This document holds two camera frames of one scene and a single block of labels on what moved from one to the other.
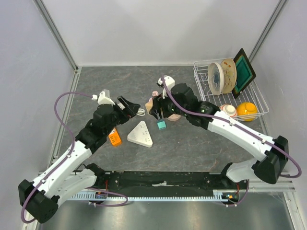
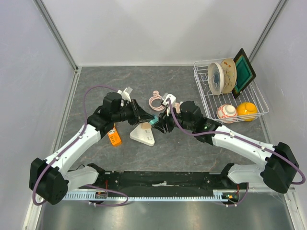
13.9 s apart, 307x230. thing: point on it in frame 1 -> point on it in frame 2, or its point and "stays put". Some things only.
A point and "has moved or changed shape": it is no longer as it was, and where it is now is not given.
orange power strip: [114, 137] stays put
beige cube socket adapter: [149, 104] has moved or changed shape
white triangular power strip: [141, 135] has moved or changed shape
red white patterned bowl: [230, 109] stays put
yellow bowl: [247, 111] stays put
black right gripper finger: [156, 110] -> [161, 126]
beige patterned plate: [230, 70] stays put
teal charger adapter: [161, 125] has moved or changed shape
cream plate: [216, 78] stays put
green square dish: [245, 73] stays put
